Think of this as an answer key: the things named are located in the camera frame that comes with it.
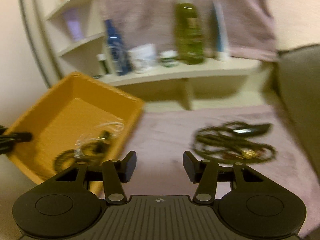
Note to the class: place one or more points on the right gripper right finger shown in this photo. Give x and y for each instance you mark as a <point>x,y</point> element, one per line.
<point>245,201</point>

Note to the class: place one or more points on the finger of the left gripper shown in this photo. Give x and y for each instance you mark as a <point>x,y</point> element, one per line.
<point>17,137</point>

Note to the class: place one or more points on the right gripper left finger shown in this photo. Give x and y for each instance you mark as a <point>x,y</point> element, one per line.
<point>73,200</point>

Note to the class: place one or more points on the orange plastic tray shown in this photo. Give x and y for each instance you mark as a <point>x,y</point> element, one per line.
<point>79,107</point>

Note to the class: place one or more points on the black white lip balm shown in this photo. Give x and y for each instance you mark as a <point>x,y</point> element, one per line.
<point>103,62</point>

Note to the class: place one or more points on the grey cushion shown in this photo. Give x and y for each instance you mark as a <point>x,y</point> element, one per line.
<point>297,75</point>

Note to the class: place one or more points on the cream wooden shelf unit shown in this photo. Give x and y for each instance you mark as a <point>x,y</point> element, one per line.
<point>213,84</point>

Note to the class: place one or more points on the blue spray bottle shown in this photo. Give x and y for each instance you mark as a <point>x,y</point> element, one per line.
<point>117,49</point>

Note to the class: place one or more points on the purple tube on shelf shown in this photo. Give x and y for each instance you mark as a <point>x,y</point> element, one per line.
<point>72,20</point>

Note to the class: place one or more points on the blue white tube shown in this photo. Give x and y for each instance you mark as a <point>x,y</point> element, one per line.
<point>220,43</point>

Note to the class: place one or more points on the white cream jar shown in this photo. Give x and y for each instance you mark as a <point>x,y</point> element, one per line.
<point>143,58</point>

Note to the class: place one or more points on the small green-label jar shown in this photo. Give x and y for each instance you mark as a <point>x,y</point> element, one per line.
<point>168,58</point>

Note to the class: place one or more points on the green olive oil bottle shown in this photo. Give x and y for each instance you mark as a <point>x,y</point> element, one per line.
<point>188,33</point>

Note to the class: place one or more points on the hanging lilac towel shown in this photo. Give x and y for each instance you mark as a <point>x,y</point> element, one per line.
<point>249,24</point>

